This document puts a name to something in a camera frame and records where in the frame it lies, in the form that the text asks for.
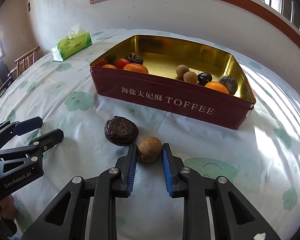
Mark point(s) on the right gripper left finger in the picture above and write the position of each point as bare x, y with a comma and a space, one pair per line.
87, 207

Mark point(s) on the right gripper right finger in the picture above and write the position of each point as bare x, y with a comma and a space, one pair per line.
213, 208

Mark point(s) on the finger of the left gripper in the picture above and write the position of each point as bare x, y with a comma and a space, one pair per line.
36, 147
9, 130

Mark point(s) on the wrinkled dark fruit back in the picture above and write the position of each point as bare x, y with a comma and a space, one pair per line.
120, 131

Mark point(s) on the wrinkled dark fruit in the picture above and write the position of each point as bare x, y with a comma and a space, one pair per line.
134, 58
230, 83
120, 131

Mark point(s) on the brown longan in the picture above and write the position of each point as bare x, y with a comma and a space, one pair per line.
190, 77
181, 70
149, 149

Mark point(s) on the blemished mandarin orange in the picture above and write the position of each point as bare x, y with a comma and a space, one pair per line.
109, 66

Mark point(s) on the red cherry tomato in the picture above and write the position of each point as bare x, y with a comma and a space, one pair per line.
120, 63

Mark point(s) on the large front mandarin orange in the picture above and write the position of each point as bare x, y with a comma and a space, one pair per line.
134, 67

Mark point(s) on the small orange kumquat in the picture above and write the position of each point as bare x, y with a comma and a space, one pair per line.
217, 86

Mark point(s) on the dark purple plum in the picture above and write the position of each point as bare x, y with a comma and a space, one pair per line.
204, 78

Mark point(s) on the person left hand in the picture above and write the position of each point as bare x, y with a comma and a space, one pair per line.
7, 208

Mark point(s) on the cloud pattern tablecloth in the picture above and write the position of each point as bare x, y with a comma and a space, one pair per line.
261, 158

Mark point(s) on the wooden chair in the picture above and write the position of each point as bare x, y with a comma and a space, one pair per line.
24, 62

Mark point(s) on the green tissue pack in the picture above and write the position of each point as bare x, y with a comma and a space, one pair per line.
73, 42

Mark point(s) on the red toffee tin box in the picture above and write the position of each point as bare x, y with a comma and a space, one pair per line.
162, 89

